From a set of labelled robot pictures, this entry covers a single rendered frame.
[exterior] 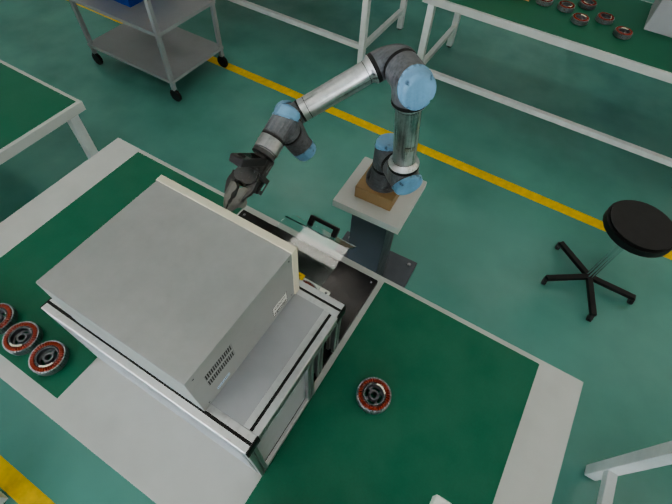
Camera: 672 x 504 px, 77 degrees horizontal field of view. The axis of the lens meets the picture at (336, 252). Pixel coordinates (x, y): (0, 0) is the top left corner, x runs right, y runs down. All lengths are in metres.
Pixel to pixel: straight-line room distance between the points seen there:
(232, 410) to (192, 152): 2.44
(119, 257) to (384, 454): 0.94
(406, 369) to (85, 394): 1.04
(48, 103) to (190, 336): 1.92
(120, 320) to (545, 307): 2.30
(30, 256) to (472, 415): 1.71
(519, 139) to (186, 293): 3.08
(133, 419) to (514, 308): 2.01
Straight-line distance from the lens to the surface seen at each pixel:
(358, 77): 1.45
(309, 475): 1.42
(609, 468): 2.32
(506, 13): 3.48
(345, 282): 1.61
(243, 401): 1.10
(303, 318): 1.16
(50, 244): 2.01
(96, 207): 2.05
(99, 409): 1.60
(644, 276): 3.24
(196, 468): 1.46
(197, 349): 0.94
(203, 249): 1.06
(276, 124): 1.29
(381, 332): 1.56
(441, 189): 3.07
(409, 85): 1.34
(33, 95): 2.77
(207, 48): 3.98
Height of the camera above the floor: 2.16
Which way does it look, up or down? 56 degrees down
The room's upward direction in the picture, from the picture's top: 5 degrees clockwise
